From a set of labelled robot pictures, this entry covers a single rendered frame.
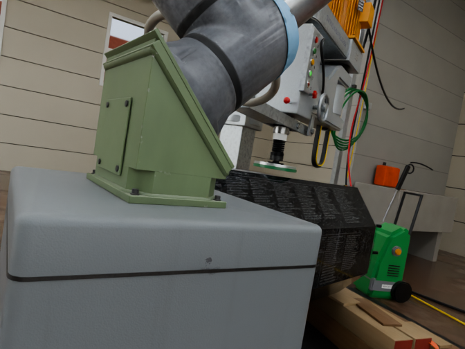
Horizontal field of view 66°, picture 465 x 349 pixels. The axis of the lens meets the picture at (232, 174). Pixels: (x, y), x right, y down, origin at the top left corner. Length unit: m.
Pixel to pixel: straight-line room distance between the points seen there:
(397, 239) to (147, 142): 2.78
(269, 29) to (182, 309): 0.45
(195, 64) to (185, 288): 0.31
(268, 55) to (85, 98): 7.14
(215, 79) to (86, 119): 7.16
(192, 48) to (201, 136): 0.14
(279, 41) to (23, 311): 0.52
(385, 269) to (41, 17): 6.87
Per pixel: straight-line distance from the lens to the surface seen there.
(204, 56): 0.56
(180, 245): 0.41
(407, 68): 5.44
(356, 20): 2.53
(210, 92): 0.53
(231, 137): 2.63
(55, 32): 7.77
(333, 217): 1.79
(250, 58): 0.60
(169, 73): 0.49
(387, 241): 3.11
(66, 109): 7.62
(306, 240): 0.53
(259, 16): 0.64
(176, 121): 0.49
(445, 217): 5.26
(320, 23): 1.91
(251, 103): 1.37
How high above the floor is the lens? 0.93
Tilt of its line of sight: 3 degrees down
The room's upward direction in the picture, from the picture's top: 9 degrees clockwise
